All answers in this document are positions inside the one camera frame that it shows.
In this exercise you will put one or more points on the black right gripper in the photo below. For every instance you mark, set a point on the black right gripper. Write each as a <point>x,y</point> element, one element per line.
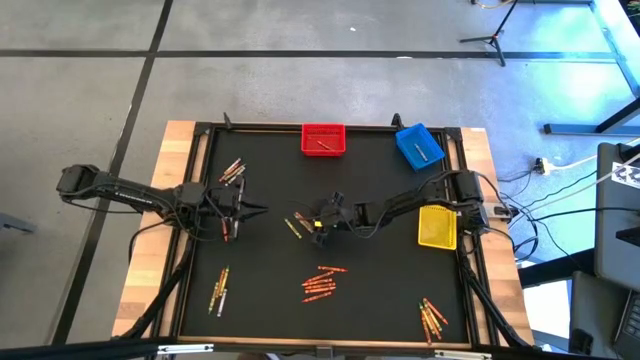
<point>345,217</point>

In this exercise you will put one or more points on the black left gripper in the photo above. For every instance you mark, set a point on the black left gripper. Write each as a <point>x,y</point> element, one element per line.
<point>225,202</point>

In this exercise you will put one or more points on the orange crayon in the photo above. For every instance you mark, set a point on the orange crayon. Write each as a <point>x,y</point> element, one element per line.
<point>320,277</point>
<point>317,297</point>
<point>220,281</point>
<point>320,286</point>
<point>317,282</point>
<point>426,328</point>
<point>320,290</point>
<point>435,311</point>
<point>332,269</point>

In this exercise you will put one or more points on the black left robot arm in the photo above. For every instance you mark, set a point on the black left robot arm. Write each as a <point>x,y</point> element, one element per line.
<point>130,192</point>

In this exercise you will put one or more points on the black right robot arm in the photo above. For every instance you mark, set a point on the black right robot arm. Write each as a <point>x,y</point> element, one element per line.
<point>465,187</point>

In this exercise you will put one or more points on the red plastic basket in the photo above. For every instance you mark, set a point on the red plastic basket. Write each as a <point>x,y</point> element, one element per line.
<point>323,135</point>

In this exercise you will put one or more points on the black table mat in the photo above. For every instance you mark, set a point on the black table mat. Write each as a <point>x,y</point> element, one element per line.
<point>350,280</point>

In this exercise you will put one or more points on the blue plastic basket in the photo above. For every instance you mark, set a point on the blue plastic basket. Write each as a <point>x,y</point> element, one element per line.
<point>407,142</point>

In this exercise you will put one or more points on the yellow plastic basket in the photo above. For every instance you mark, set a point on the yellow plastic basket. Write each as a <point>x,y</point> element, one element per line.
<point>438,227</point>

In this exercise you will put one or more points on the white power strip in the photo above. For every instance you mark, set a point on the white power strip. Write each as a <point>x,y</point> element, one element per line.
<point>542,166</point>

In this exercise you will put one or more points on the black tripod stand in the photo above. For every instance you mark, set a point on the black tripod stand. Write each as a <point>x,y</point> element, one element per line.
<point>495,36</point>

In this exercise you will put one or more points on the low grey cabinet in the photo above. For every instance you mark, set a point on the low grey cabinet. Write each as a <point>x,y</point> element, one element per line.
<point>595,310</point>

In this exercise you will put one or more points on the black white marker tag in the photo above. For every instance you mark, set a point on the black white marker tag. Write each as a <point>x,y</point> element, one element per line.
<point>627,175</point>

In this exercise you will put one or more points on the dark laptop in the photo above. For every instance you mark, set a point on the dark laptop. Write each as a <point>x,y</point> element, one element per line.
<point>631,325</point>

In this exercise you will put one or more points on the black table frame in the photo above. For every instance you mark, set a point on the black table frame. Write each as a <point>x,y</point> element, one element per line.
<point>280,126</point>

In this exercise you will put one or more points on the black camera post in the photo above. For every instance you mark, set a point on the black camera post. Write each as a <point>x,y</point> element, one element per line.
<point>397,120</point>
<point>227,120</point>

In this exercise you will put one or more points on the blue metal frame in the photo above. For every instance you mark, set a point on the blue metal frame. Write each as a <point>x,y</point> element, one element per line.
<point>570,129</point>

